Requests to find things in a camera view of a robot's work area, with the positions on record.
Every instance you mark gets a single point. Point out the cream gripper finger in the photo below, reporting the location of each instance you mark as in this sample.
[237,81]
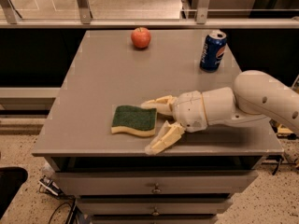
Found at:
[164,105]
[168,135]

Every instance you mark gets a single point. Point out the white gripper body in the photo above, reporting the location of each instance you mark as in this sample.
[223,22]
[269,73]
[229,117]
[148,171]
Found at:
[189,110]

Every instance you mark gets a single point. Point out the green and yellow sponge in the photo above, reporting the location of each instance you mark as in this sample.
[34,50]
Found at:
[134,120]

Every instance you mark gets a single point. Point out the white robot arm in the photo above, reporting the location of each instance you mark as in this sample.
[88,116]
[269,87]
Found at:
[254,95]

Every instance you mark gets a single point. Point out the red apple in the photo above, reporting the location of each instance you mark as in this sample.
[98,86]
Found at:
[141,37]

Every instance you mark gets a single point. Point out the grey drawer cabinet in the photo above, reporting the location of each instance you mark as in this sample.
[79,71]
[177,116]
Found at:
[107,72]

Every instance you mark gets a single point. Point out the blue Pepsi can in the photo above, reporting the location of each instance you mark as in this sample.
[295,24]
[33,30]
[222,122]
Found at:
[213,51]

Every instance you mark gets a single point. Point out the middle grey drawer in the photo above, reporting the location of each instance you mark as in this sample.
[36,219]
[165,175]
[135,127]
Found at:
[154,206]

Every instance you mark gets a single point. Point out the grey drawer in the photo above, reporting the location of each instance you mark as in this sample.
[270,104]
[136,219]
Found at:
[154,206]
[145,182]

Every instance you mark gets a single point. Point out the yellow metal stand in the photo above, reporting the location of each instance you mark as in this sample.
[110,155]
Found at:
[281,130]

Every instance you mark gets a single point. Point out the top grey drawer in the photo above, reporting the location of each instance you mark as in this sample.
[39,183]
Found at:
[145,182]

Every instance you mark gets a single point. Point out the metal railing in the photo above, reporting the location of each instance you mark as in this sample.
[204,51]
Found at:
[202,14]

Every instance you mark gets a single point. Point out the small device on floor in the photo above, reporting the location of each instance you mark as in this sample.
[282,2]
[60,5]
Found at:
[50,185]

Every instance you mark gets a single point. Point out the black chair seat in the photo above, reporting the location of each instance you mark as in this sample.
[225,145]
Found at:
[11,179]

